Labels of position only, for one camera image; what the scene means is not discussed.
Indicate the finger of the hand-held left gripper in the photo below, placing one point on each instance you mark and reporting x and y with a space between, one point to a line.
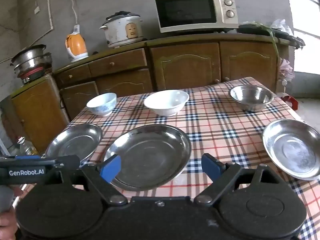
70 161
27 157

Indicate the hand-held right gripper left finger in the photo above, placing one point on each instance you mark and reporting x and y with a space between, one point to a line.
111 168

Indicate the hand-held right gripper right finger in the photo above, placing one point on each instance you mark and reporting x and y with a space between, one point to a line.
211 167

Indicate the large stainless steel plate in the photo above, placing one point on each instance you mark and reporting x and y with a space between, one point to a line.
150 155

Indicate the white ceramic bowl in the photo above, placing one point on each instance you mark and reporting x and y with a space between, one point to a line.
166 105

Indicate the stainless steel bowl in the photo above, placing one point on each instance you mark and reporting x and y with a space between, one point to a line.
251 97

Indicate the person's left hand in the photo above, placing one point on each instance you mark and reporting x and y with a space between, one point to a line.
7 225

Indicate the cooking oil bottle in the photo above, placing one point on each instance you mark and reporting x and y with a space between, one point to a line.
26 148

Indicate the plaid tablecloth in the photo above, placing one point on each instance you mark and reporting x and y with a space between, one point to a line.
212 130

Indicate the wooden side cabinet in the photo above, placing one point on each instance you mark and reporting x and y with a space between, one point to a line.
37 110

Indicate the arched wooden cabinet door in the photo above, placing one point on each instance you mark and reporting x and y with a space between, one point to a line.
77 100
250 62
185 65
125 83

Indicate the blue patterned white bowl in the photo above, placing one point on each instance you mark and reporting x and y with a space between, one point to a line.
101 105

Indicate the red black induction cooker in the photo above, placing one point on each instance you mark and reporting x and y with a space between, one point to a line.
32 74

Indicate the small wooden drawer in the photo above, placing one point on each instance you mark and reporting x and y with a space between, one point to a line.
80 73

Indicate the steel steamer pot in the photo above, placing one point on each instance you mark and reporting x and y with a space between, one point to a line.
28 57

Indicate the small steel pot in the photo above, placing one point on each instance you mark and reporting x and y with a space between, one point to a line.
48 58

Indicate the red bag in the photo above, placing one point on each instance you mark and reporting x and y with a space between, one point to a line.
291 101

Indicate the wide wooden drawer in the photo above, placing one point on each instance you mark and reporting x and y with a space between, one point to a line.
125 60

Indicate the long wooden sideboard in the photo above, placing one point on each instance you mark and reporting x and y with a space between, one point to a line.
148 62

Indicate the orange electric kettle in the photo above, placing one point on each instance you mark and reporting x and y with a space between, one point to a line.
76 46

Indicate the pink plastic bags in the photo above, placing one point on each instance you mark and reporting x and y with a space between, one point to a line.
285 67

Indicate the white rice cooker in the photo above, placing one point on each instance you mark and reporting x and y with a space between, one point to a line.
122 30

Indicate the black flat tray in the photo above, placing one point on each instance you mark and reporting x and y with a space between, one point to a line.
255 30

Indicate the green vegetable leaf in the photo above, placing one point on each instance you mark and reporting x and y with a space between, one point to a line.
271 31

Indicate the window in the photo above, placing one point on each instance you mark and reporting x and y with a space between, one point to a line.
307 50

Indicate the white plastic bag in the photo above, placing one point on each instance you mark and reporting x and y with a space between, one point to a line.
281 26

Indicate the cream microwave oven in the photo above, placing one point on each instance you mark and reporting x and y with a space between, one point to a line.
185 11

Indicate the white wall socket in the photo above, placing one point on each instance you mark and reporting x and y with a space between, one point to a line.
36 10

